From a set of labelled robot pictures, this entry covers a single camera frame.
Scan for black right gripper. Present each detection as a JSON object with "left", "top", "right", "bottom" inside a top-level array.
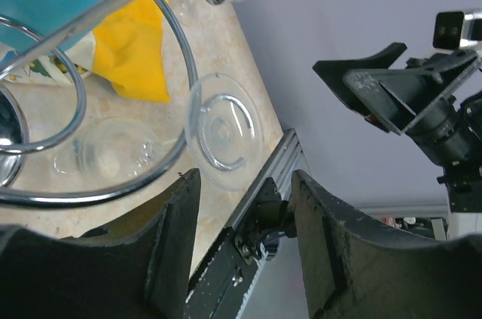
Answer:
[{"left": 313, "top": 42, "right": 481, "bottom": 166}]

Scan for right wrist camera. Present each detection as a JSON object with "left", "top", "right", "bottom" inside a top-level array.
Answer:
[{"left": 432, "top": 8, "right": 481, "bottom": 51}]

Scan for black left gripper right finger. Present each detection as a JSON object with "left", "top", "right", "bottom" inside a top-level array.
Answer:
[{"left": 290, "top": 170, "right": 481, "bottom": 318}]

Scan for white patterned cloth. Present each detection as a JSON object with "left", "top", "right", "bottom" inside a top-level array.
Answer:
[{"left": 4, "top": 32, "right": 96, "bottom": 87}]

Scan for yellow cloth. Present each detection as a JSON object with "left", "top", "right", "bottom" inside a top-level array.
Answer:
[{"left": 92, "top": 0, "right": 169, "bottom": 103}]

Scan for chrome wine glass rack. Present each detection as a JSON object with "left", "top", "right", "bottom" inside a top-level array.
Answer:
[{"left": 1, "top": 2, "right": 226, "bottom": 210}]

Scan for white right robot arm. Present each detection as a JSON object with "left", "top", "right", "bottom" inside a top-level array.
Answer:
[{"left": 313, "top": 42, "right": 481, "bottom": 235}]

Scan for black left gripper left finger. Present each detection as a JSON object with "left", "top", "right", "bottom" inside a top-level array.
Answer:
[{"left": 1, "top": 169, "right": 201, "bottom": 318}]

